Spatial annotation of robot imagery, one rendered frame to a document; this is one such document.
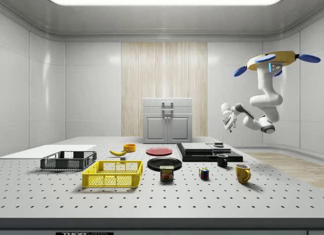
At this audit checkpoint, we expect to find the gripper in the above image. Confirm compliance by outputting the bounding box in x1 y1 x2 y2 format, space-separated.
222 112 238 133

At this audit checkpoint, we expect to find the black mug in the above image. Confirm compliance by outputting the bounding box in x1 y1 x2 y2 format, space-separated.
216 153 229 168

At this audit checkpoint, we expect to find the black stove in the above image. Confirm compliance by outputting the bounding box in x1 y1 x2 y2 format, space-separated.
176 142 244 163

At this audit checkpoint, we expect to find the yellow mug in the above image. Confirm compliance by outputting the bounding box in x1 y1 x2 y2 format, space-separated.
235 164 252 184

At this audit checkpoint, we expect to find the puzzle cube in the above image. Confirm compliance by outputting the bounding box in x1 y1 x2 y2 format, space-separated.
198 167 211 180

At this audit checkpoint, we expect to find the white cabinet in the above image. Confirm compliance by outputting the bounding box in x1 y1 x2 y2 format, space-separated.
142 97 193 144

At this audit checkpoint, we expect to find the red plate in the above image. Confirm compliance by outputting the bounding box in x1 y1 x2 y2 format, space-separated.
146 147 173 156

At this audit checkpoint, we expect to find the drone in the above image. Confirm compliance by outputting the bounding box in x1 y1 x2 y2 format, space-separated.
233 50 321 77

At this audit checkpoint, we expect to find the flat-sided can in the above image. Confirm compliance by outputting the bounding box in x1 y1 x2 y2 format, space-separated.
159 165 175 182

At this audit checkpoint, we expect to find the black plate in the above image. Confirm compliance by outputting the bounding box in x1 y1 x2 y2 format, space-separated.
147 157 183 171

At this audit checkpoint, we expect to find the banana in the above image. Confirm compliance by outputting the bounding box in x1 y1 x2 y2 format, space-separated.
109 149 129 157

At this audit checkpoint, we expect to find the yellow basket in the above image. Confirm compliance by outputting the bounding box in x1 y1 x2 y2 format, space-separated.
82 160 144 188

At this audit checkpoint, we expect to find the dark grey basket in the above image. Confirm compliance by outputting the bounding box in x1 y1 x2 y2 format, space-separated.
40 150 98 171

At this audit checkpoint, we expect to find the white board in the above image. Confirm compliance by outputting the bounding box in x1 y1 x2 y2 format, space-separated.
0 144 97 159

